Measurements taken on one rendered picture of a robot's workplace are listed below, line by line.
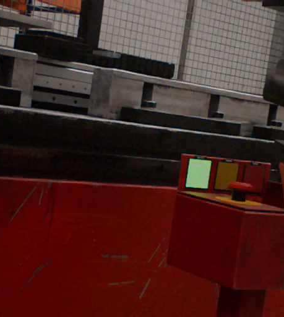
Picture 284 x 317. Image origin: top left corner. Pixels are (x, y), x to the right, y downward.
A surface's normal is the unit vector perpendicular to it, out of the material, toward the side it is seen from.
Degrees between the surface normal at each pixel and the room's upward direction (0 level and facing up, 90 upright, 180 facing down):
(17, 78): 90
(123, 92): 90
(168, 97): 90
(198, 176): 90
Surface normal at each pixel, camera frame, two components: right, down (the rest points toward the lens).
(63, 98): 0.67, 0.14
